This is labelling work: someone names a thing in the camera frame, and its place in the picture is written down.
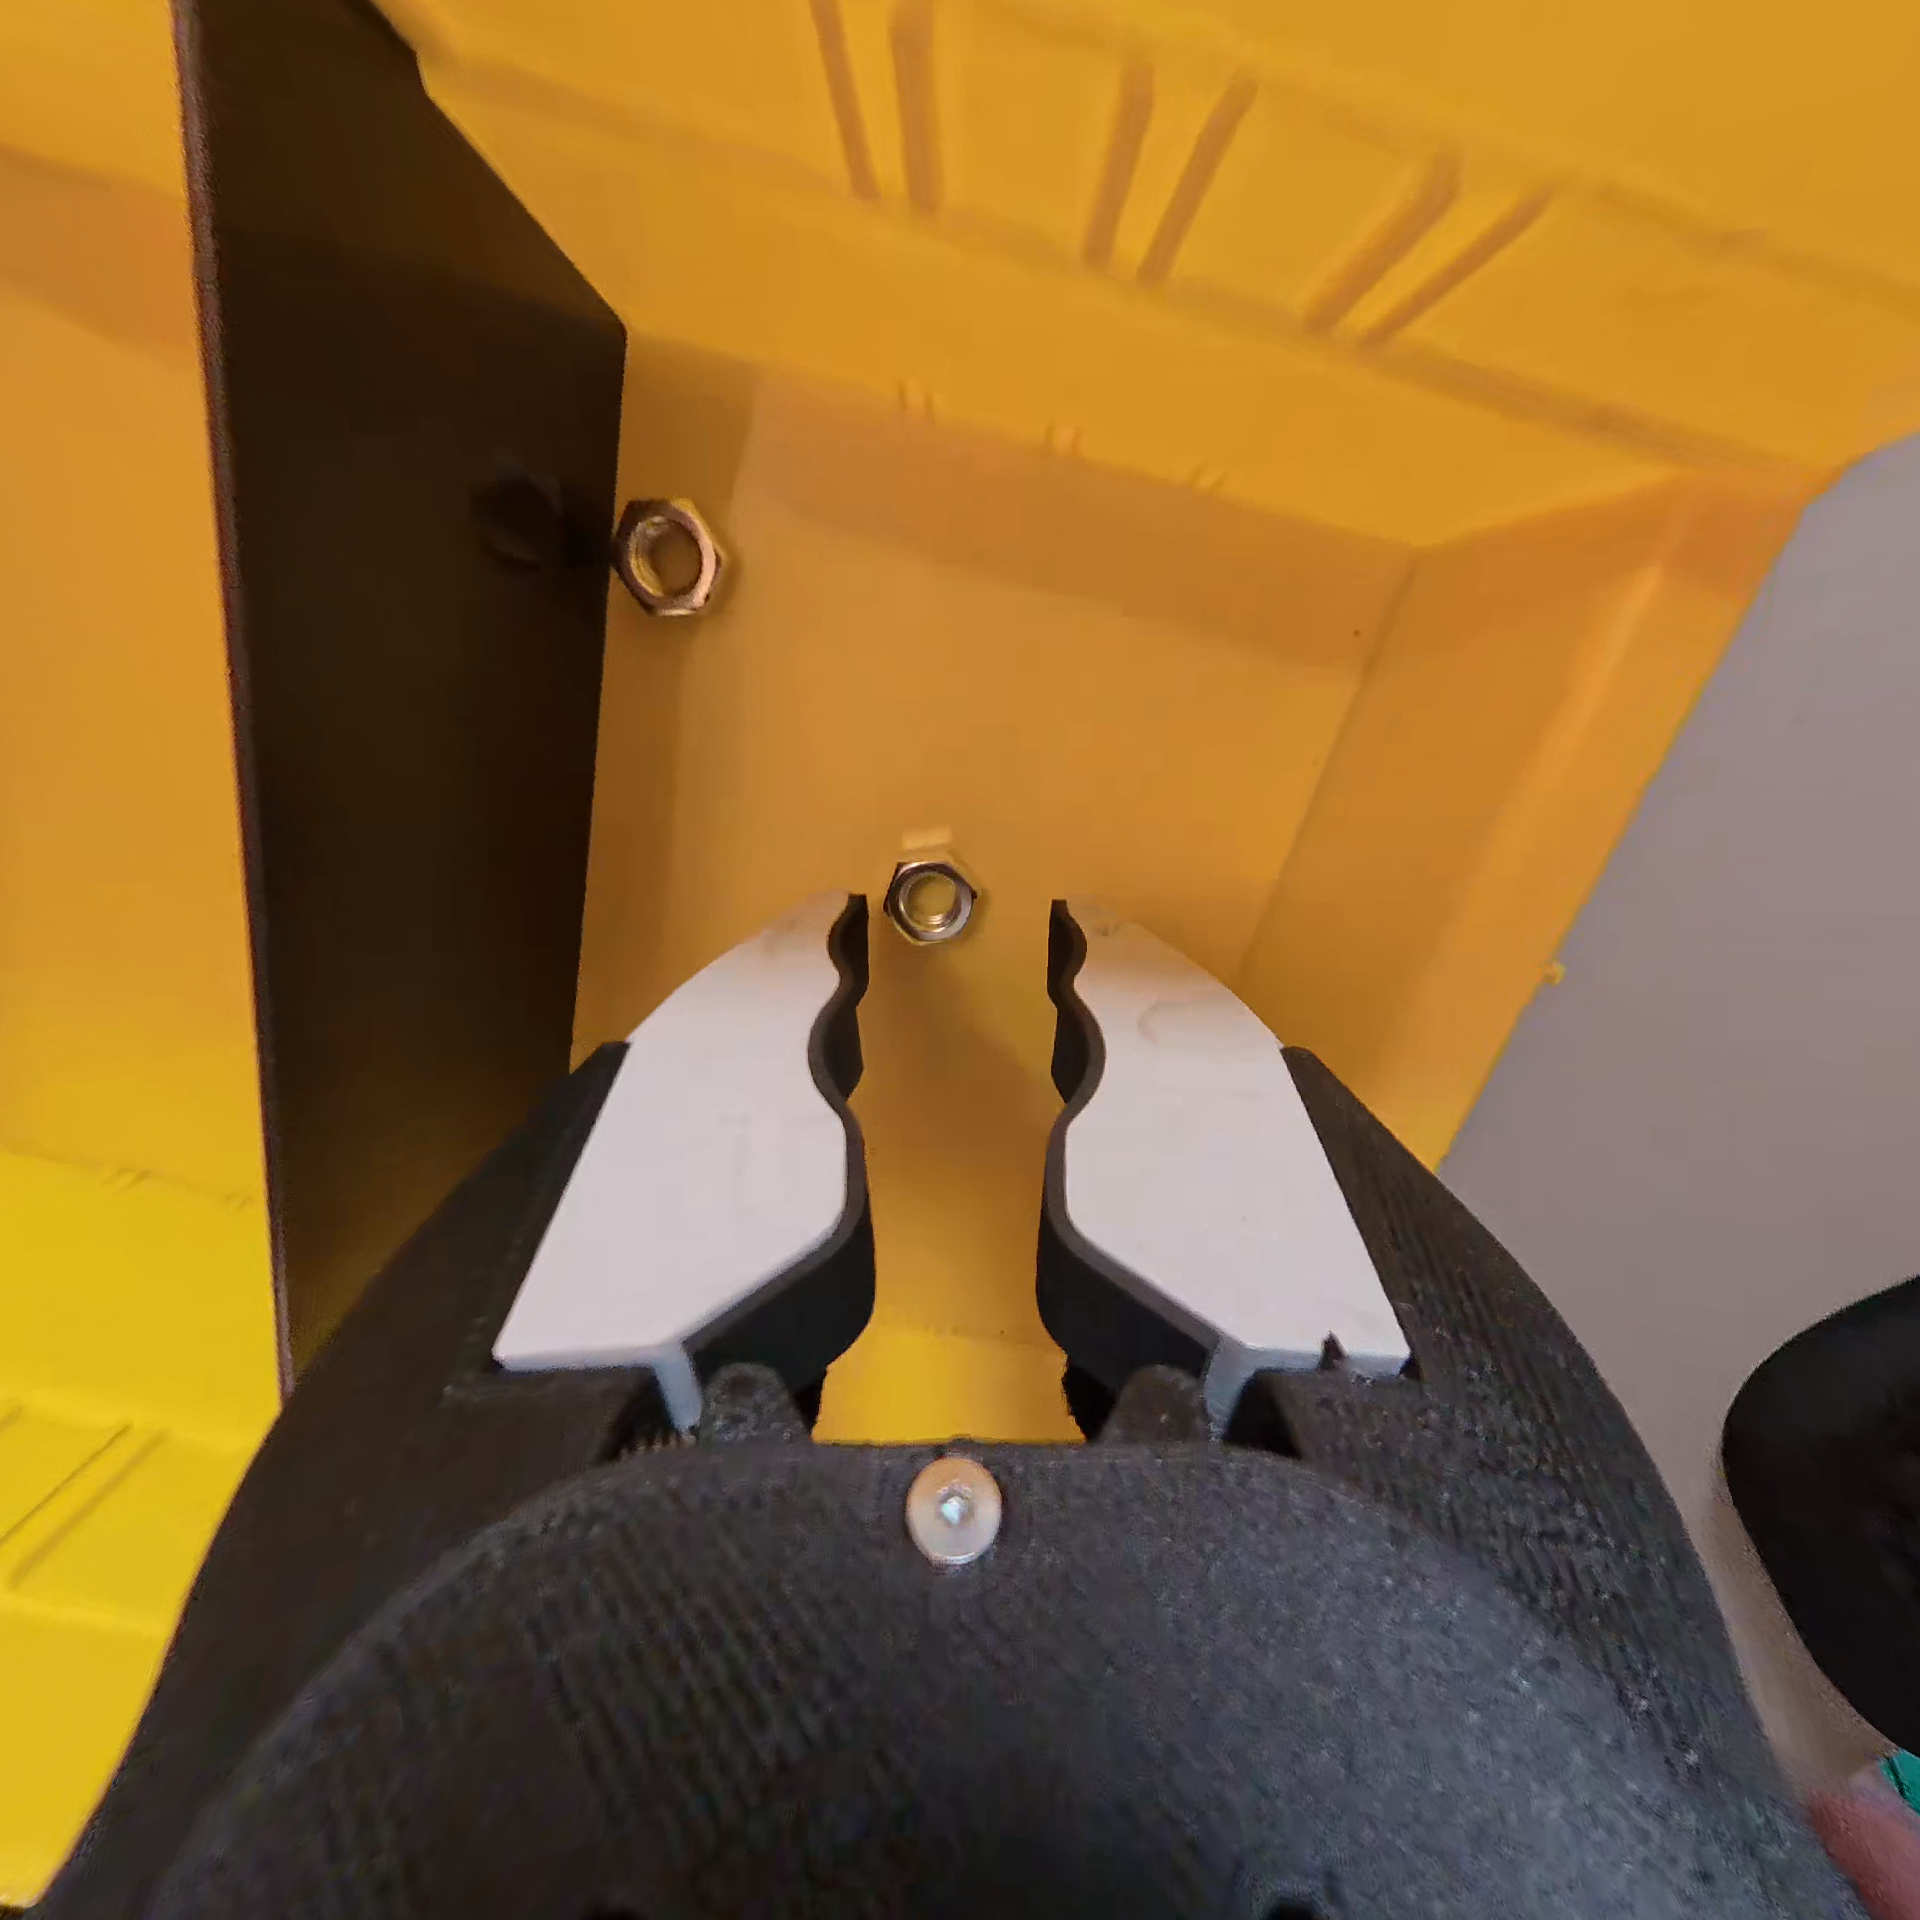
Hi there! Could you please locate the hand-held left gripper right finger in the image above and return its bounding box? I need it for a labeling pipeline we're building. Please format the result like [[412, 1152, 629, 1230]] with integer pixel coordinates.
[[1036, 897, 1420, 1430]]

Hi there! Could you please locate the black bin divider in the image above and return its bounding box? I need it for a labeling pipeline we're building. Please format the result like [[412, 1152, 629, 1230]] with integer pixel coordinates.
[[171, 0, 629, 1412]]

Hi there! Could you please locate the black honeycomb armrest pad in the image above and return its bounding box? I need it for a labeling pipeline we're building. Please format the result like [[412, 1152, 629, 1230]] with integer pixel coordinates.
[[1723, 1276, 1920, 1759]]

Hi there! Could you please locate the yellow plastic bin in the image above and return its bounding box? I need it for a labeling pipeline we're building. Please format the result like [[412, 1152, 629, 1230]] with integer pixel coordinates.
[[0, 0, 1920, 1913]]

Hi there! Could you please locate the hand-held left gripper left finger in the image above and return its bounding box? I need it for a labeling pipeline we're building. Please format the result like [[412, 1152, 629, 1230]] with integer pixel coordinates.
[[490, 888, 880, 1430]]

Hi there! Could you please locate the silver hex nut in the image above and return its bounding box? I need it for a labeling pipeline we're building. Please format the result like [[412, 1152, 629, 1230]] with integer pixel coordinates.
[[883, 859, 981, 946], [614, 499, 727, 617]]

